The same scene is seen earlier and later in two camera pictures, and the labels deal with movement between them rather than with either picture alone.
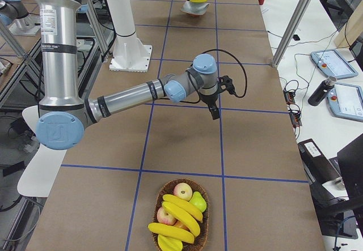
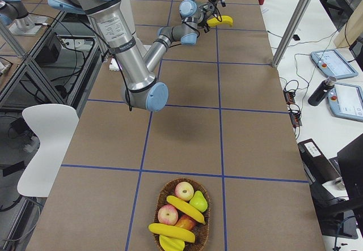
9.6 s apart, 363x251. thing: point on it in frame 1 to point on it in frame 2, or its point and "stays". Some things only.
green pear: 198,200 stays
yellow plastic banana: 184,204 to 226,19
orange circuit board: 289,97 stays
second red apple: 164,217 stays
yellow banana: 182,217 to 186,208
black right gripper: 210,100 to 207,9
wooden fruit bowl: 168,188 stays
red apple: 184,191 stays
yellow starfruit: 167,243 stays
